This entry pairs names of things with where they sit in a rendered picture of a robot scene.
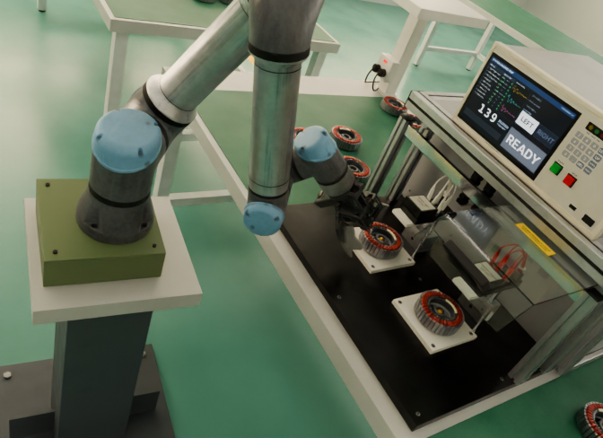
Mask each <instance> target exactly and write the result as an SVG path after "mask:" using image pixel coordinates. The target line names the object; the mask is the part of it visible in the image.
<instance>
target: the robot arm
mask: <svg viewBox="0 0 603 438"><path fill-rule="evenodd" d="M324 2H325V0H233V1H232V2H231V3H230V5H229V6H228V7H227V8H226V9H225V10H224V11H223V12H222V13H221V14H220V15H219V16H218V17H217V18H216V20H215V21H214V22H213V23H212V24H211V25H210V26H209V27H208V28H207V29H206V30H205V31H204V32H203V33H202V35H201V36H200V37H199V38H198V39H197V40H196V41H195V42H194V43H193V44H192V45H191V46H190V47H189V48H188V50H187V51H186V52H185V53H184V54H183V55H182V56H181V57H180V58H179V59H178V60H177V61H176V62H175V63H174V65H173V66H172V67H171V68H170V69H169V70H168V71H167V72H166V73H165V74H155V75H152V76H151V77H150V78H149V79H148V80H147V81H146V82H145V83H144V84H143V85H142V86H140V87H139V88H138V89H137V90H136V91H135V92H134V93H133V94H132V96H131V97H130V99H129V101H128V102H127V103H126V104H125V106H124V107H123V108H122V109H119V111H116V110H112V111H110V112H108V113H106V114H105V115H103V116H102V117H101V118H100V119H99V121H98V122H97V124H96V127H95V129H94V132H93V135H92V157H91V166H90V175H89V184H88V186H87V187H86V189H85V191H84V192H83V193H82V195H81V197H80V198H79V200H78V203H77V206H76V213H75V218H76V222H77V224H78V226H79V227H80V229H81V230H82V231H83V232H84V233H85V234H86V235H88V236H89V237H91V238H93V239H94V240H96V241H100V242H103V243H108V244H115V245H121V244H128V243H132V242H135V241H139V240H141V239H143V237H144V236H146V235H147V234H148V232H149V231H151V229H152V227H153V219H154V209H153V201H152V198H151V189H152V184H153V177H154V173H155V170H156V168H157V166H158V164H159V162H160V161H161V159H162V157H163V156H164V155H165V153H166V151H167V150H168V148H169V146H170V144H171V143H172V141H173V140H174V139H175V138H176V136H177V135H178V134H179V133H181V132H182V131H183V130H184V129H185V128H186V127H187V126H188V125H189V124H190V123H191V122H192V121H193V120H194V119H195V118H196V115H197V105H199V104H200V103H201V102H202V101H203V100H204V99H205V98H206V97H207V96H208V95H209V94H210V93H211V92H212V91H213V90H214V89H215V88H216V87H217V86H218V85H220V84H221V83H222V82H223V81H224V80H225V79H226V78H227V77H228V76H229V75H230V74H231V73H232V72H233V71H234V70H235V69H236V68H237V67H238V66H240V65H241V64H242V63H243V62H244V61H245V60H246V59H247V58H248V57H249V56H250V55H252V56H253V57H254V75H253V94H252V113H251V132H250V150H249V167H248V169H249V172H248V174H249V187H248V201H247V204H246V205H245V207H244V214H243V222H244V225H245V226H246V228H247V229H248V230H249V231H250V232H252V233H254V234H256V235H260V236H269V235H273V234H275V233H276V232H278V231H279V229H280V228H281V225H282V222H283V221H284V213H285V210H286V207H287V203H288V199H289V196H290V193H291V189H292V185H293V183H295V182H298V181H302V180H306V179H308V178H311V177H314V179H315V180H316V181H317V182H318V184H319V185H320V187H321V188H322V190H321V191H320V192H319V193H318V196H317V198H316V200H315V201H314V204H316V205H317V206H319V207H320V208H323V207H328V206H335V205H336V207H335V209H336V210H335V217H336V222H335V229H336V235H337V238H338V239H339V241H340V242H341V245H342V247H343V249H344V250H345V252H346V254H347V255H348V256H349V257H352V256H353V250H362V249H363V244H362V243H361V242H360V241H359V240H358V239H357V238H356V236H355V230H354V227H353V226H352V225H347V222H350V221H351V222H353V223H357V224H358V226H359V227H360V229H362V230H365V231H367V232H368V231H369V230H368V228H371V226H372V224H373V223H374V221H375V219H376V218H377V216H378V215H379V213H380V211H381V209H383V208H384V206H389V205H387V204H384V203H381V202H380V199H379V198H378V196H377V194H374V193H371V192H368V191H367V190H364V188H365V186H364V185H363V184H362V183H359V182H357V181H356V178H355V177H354V174H353V172H352V171H351V169H350V167H349V166H348V164H347V162H346V160H345V158H344V156H343V155H342V154H341V152H340V151H339V149H338V147H337V145H336V142H335V140H334V139H333V138H332V137H331V136H330V134H329V133H328V131H327V130H326V129H325V128H324V127H320V126H312V127H307V128H305V130H304V131H303V132H300V133H299V134H298V135H297V136H296V137H295V139H294V142H293V137H294V129H295V120H296V112H297V104H298V97H299V89H300V80H301V72H302V62H304V61H305V60H307V59H308V58H309V56H310V44H311V39H312V35H313V32H314V29H315V26H316V23H317V20H318V18H319V14H320V11H321V9H322V6H323V4H324ZM367 227H368V228H367Z"/></svg>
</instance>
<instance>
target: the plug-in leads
mask: <svg viewBox="0 0 603 438"><path fill-rule="evenodd" d="M444 177H447V176H446V175H445V176H443V177H441V178H440V179H438V180H437V181H436V182H435V184H434V185H433V187H432V188H431V190H430V192H429V194H428V196H427V198H428V199H429V200H431V197H432V195H433V192H434V189H435V186H436V184H437V182H438V181H439V180H441V179H443V178H444ZM448 183H449V184H448ZM451 184H452V185H451ZM447 185H448V188H447V190H444V189H445V188H446V186H447ZM453 186H454V183H452V181H450V179H448V181H447V183H446V184H445V186H444V187H443V188H442V190H441V191H440V193H439V195H438V196H436V197H435V198H434V200H433V201H432V204H433V205H436V206H437V205H438V204H439V202H440V204H439V206H438V207H437V209H438V212H437V213H436V214H437V215H439V213H440V212H441V211H444V209H445V208H446V206H447V205H448V204H449V202H450V201H451V199H452V198H453V196H454V194H455V191H456V188H457V186H456V185H455V189H454V192H453V194H452V196H450V197H449V198H447V196H448V195H449V194H450V192H451V190H452V188H453ZM443 193H444V194H443Z"/></svg>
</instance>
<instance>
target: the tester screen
mask: <svg viewBox="0 0 603 438"><path fill-rule="evenodd" d="M481 102H483V103H484V104H485V105H486V106H487V107H488V108H490V109H491V110H492V111H494V112H495V113H496V114H497V115H499V118H498V119H497V120H496V122H495V123H494V125H493V124H492V123H491V122H490V121H489V120H487V119H486V118H485V117H483V116H482V115H481V114H480V113H479V112H477V111H476V110H477V109H478V107H479V105H480V104H481ZM466 107H468V108H469V109H471V110H472V111H473V112H474V113H476V114H477V115H478V116H479V117H480V118H481V119H482V120H483V121H485V122H486V123H487V124H488V125H489V126H491V127H492V128H493V129H494V130H496V131H497V132H498V133H499V134H501V136H500V138H499V139H498V141H497V140H496V139H495V138H493V137H492V136H491V135H490V134H488V133H487V132H486V131H485V130H484V129H482V128H481V127H480V126H479V125H478V124H477V123H476V122H475V121H474V120H472V119H471V118H470V117H469V116H468V115H466V114H465V113H464V110H465V108H466ZM522 111H525V112H526V113H527V114H529V115H530V116H531V117H532V118H533V119H535V120H536V121H537V122H539V123H540V124H541V125H543V126H544V127H546V128H547V129H548V130H550V131H551V132H552V133H553V134H555V135H556V136H558V139H557V140H556V141H555V143H554V145H553V146H552V147H551V149H549V148H547V147H546V146H545V145H543V144H542V143H541V142H540V141H538V140H537V139H536V138H535V137H534V136H533V135H531V134H530V133H529V132H527V131H526V130H525V129H524V128H522V127H521V126H520V125H518V124H517V123H516V122H515V121H516V120H517V118H518V116H519V115H520V113H521V112H522ZM460 115H461V116H462V117H463V118H465V119H466V120H467V121H468V122H469V123H471V124H472V125H473V126H474V127H475V128H477V129H478V130H479V131H480V132H481V133H483V134H484V135H485V136H486V137H487V138H489V139H490V140H491V141H492V142H493V143H495V144H496V145H497V146H498V147H499V148H501V149H502V150H503V151H504V152H505V153H507V154H508V155H509V156H510V157H511V158H512V159H513V160H514V161H515V162H516V163H518V164H519V165H520V166H521V167H522V168H524V169H525V170H526V171H527V172H528V173H530V174H531V175H532V176H533V175H534V174H535V172H536V171H537V169H538V168H539V166H540V165H541V164H542V163H540V165H539V166H538V167H537V169H536V171H535V172H534V173H533V172H531V171H530V170H529V169H528V168H527V167H525V166H524V165H523V164H522V163H521V162H519V161H518V160H517V159H516V158H514V157H513V156H512V155H511V154H510V153H508V152H507V151H506V150H505V149H504V148H502V147H501V146H500V144H501V142H502V141H503V139H504V138H505V137H506V135H507V133H508V132H509V130H510V129H511V127H514V128H515V129H516V130H517V131H519V132H520V133H521V134H522V135H524V136H525V137H526V138H527V139H528V140H529V141H530V142H532V143H533V144H534V145H536V146H537V147H538V148H539V149H541V150H542V151H543V152H544V153H546V156H548V154H549V153H550V152H551V150H552V149H553V147H554V146H555V144H556V143H557V141H558V140H559V139H560V137H561V136H562V134H563V133H564V131H565V130H566V128H568V127H569V125H570V124H571V122H572V121H573V119H574V118H575V116H576V114H574V113H573V112H571V111H570V110H569V109H567V108H566V107H565V106H563V105H562V104H561V103H559V102H558V101H556V100H555V99H553V98H552V97H550V96H549V95H547V94H546V93H545V92H543V91H541V90H540V89H539V88H537V86H535V85H534V84H532V83H531V82H529V81H528V80H526V79H525V78H524V77H522V76H521V75H519V74H517V73H516V72H515V71H513V70H512V69H510V68H509V67H508V66H507V65H505V64H504V63H502V62H501V61H500V60H498V59H497V58H495V57H492V59H491V60H490V62H489V64H488V66H487V67H486V69H485V71H484V73H483V74H482V76H481V78H480V80H479V81H478V83H477V85H476V88H475V89H474V91H473V92H472V94H471V95H470V97H469V99H468V102H467V103H466V105H465V107H464V109H463V110H462V111H461V113H460ZM545 158H546V157H545ZM544 160H545V159H544ZM544 160H543V161H544ZM543 161H542V162H543Z"/></svg>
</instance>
